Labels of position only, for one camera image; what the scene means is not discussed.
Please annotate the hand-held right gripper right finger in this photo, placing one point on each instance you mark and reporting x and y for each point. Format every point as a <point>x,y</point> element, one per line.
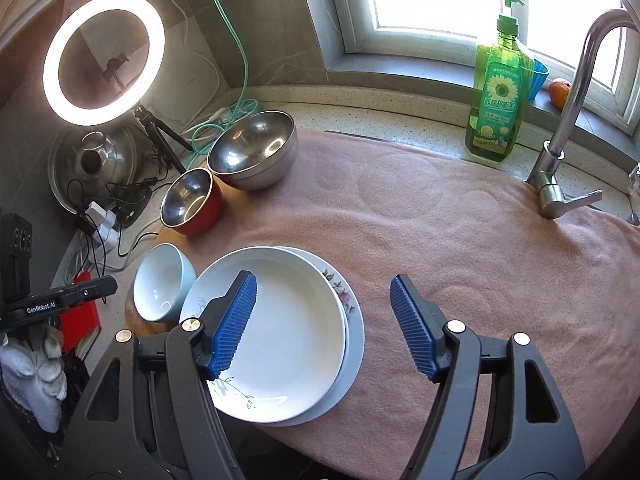
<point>412,327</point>

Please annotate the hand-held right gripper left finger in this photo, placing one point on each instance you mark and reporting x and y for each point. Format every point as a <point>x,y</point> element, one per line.
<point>235,322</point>

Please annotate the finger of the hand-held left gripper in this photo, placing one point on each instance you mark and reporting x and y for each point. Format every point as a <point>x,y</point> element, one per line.
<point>97,289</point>

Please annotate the white plate with branch print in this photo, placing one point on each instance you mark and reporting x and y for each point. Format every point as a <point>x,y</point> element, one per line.
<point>285,320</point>

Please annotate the deep plate with large roses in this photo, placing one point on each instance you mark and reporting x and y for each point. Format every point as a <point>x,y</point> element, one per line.
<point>352,340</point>

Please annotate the pale blue ceramic bowl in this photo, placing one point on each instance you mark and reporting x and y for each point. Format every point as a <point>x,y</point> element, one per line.
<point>162,280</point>

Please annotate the small red steel bowl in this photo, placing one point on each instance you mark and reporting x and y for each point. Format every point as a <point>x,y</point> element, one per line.
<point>192,205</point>

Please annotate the large steel bowl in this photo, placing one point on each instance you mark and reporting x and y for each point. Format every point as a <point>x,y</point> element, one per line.
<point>255,150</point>

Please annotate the person's left hand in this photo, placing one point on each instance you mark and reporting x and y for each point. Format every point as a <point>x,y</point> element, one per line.
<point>35,375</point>

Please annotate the red box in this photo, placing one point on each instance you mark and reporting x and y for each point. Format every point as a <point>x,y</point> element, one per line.
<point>80,320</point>

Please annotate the black box with round dials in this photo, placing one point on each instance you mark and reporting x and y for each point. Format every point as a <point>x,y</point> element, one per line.
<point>15,260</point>

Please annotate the white charger plug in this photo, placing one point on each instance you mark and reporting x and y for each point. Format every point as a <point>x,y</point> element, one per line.
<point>102,225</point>

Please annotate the pink towel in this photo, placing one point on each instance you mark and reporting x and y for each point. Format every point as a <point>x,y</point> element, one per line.
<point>450,260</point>

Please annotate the black power adapter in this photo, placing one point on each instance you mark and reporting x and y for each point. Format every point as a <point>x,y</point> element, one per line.
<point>131,200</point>

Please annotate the steel pot lid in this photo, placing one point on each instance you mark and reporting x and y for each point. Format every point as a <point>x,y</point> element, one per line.
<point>115,160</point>

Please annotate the green dish soap bottle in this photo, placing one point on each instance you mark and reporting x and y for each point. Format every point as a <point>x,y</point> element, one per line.
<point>497,95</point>

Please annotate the steel kitchen faucet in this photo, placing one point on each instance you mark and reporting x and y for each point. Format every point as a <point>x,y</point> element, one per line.
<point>567,120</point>

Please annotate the orange fruit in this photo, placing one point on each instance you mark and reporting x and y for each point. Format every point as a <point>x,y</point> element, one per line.
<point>559,94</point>

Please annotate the blue plastic cup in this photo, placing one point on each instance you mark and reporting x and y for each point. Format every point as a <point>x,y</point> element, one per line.
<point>540,77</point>

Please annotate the white window frame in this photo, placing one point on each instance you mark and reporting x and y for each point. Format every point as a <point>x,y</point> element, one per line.
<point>357,20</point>

